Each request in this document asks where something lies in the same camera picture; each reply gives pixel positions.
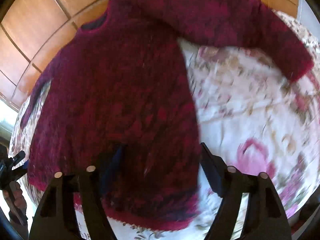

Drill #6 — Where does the floral bedspread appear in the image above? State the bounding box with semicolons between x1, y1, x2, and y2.
9;11;319;239

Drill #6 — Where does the left hand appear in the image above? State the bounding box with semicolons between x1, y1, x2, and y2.
3;181;28;226

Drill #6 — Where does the wooden wardrobe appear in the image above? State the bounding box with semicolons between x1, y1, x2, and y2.
0;0;299;111

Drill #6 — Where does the dark red knitted sweater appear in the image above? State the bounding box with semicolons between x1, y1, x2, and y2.
21;0;313;231

